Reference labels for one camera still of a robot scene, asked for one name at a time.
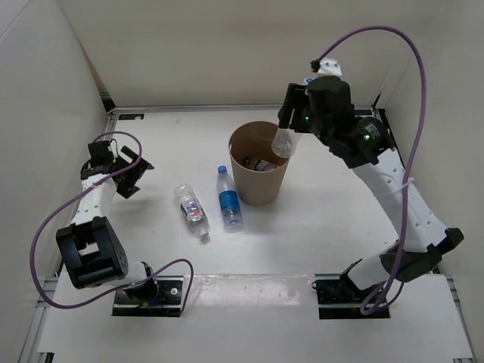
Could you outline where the clear white cap bottle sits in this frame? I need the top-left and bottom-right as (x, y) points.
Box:
(271, 128), (301, 159)

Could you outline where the black label small bottle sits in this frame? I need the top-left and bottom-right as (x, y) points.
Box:
(243, 157), (278, 172)

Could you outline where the bottle with orange label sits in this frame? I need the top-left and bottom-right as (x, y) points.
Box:
(173, 184), (209, 240)

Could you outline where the blue label water bottle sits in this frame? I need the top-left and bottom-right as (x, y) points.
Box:
(216, 166), (243, 231)

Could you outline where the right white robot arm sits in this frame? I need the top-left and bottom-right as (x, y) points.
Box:
(272, 58), (464, 305)

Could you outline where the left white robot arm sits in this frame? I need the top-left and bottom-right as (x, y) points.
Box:
(56, 141), (160, 303)

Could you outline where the brown paper bin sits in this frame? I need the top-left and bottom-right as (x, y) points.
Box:
(228, 121), (290, 206)

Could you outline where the right blue rail label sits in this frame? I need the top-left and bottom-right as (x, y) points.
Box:
(355, 110), (374, 116)

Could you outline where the blue rail label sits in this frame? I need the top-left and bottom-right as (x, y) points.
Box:
(355, 110), (374, 116)
(118, 113), (144, 120)

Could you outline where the left blue rail label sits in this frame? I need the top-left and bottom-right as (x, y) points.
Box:
(118, 113), (144, 120)

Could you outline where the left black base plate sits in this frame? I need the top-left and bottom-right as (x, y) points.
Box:
(111, 275), (185, 318)

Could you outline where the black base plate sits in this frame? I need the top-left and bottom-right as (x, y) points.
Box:
(312, 275), (390, 320)
(111, 275), (185, 318)

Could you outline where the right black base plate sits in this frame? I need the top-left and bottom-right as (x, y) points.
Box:
(312, 275), (390, 320)

